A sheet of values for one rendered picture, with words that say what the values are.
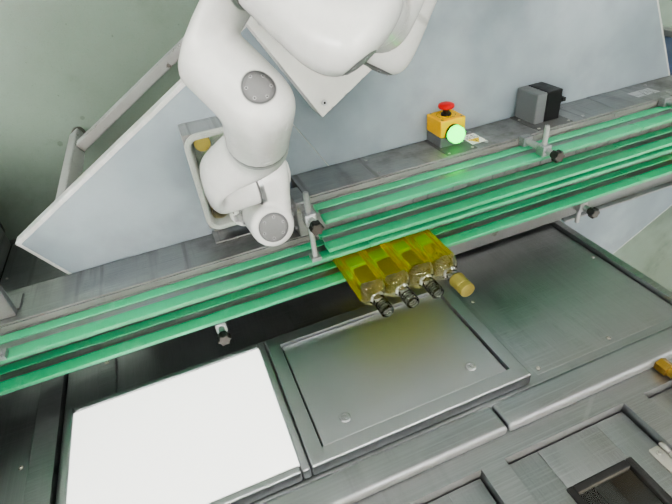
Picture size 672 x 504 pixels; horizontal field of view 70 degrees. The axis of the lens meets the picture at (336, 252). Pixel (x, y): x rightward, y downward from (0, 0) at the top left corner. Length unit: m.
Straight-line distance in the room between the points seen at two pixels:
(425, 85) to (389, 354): 0.65
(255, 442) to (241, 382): 0.15
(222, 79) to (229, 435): 0.68
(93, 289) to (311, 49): 0.81
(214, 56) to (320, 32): 0.13
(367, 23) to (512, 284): 0.95
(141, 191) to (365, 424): 0.68
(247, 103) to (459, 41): 0.83
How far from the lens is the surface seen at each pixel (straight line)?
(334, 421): 0.97
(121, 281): 1.14
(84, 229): 1.19
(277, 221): 0.80
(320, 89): 1.07
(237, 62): 0.55
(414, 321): 1.14
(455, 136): 1.23
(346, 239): 1.08
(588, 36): 1.55
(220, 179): 0.70
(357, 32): 0.49
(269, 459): 0.95
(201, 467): 0.98
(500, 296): 1.28
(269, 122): 0.54
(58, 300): 1.17
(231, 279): 1.06
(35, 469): 1.17
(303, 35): 0.50
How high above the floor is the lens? 1.79
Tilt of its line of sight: 51 degrees down
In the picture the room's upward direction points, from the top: 145 degrees clockwise
